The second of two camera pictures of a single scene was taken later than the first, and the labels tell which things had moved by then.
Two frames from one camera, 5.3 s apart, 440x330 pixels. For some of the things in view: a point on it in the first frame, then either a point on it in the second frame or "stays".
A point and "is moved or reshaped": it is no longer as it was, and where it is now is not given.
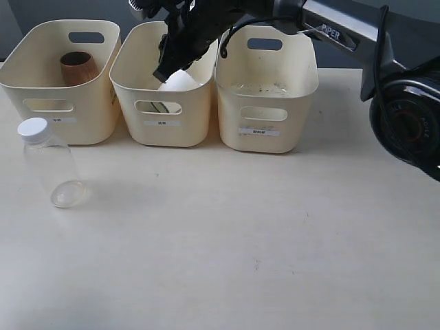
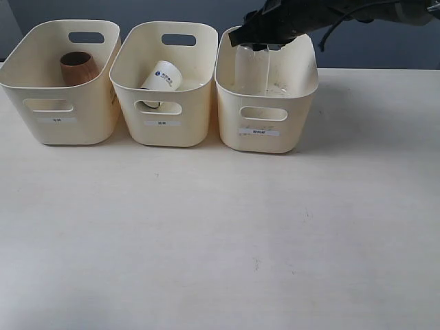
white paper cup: x=179 y=82 is moved or reshaped
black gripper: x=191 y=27 → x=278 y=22
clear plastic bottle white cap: x=51 y=164 → x=263 y=71
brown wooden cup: x=78 y=68 stays
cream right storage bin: x=265 y=84 stays
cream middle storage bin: x=169 y=117 stays
